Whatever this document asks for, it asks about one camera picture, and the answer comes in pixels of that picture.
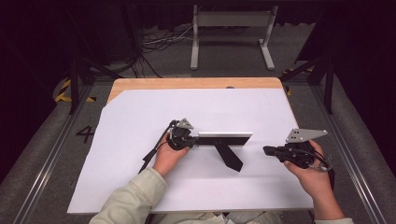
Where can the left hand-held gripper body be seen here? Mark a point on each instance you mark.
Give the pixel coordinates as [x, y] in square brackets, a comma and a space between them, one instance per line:
[180, 138]

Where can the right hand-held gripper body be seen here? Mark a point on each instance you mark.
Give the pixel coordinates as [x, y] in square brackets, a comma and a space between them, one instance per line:
[300, 154]

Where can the person's left hand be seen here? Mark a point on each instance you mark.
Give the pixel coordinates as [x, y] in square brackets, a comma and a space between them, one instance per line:
[166, 158]

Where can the person's right hand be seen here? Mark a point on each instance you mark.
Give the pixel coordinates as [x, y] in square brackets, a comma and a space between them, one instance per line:
[314, 182]

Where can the white paper sheet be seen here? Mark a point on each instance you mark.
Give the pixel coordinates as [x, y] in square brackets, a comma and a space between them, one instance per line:
[199, 109]

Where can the black metal stand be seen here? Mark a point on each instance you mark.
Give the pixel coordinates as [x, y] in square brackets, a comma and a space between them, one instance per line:
[74, 84]
[328, 87]

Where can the person's beige jacket torso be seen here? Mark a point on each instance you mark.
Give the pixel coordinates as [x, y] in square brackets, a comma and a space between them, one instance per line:
[193, 219]

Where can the white metal stand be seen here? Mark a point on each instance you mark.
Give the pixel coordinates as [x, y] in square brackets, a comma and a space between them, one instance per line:
[233, 18]

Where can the yellow black hazard tape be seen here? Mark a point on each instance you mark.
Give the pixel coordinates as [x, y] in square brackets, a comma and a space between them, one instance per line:
[63, 90]

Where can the aluminium floor rail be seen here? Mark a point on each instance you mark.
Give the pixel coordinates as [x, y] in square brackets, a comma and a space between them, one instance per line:
[348, 149]
[46, 168]

